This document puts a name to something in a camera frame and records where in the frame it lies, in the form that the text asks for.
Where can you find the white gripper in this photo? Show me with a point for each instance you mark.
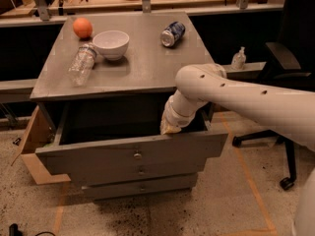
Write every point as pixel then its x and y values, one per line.
pixel 169 114

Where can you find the grey top drawer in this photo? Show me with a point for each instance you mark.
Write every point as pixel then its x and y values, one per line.
pixel 96 135

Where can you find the grey drawer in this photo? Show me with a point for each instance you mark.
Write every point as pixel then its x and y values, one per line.
pixel 96 135
pixel 131 173
pixel 133 188

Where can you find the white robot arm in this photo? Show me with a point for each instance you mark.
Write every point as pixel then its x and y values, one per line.
pixel 288 112

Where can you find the grey drawer cabinet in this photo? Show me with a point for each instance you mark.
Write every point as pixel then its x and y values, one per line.
pixel 144 75

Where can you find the grey bottom drawer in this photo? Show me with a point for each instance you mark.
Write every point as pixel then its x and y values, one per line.
pixel 133 188

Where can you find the grey middle drawer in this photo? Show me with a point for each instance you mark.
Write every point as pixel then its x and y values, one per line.
pixel 131 173

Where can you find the blue soda can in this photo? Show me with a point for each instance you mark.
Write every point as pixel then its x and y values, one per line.
pixel 172 34

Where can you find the white bowl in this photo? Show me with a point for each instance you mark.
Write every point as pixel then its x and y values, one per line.
pixel 111 44

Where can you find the hand sanitizer pump bottle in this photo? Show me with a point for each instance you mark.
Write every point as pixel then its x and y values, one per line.
pixel 239 59

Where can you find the clear plastic water bottle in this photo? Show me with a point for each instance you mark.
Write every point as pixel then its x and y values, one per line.
pixel 82 64

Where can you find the cardboard box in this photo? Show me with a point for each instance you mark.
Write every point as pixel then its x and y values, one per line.
pixel 36 136

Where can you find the orange fruit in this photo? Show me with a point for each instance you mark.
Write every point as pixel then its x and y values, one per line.
pixel 82 27

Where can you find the black office chair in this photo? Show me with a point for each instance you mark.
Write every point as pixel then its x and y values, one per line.
pixel 283 69

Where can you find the grey metal rail shelf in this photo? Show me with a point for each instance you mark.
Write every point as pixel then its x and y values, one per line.
pixel 20 90

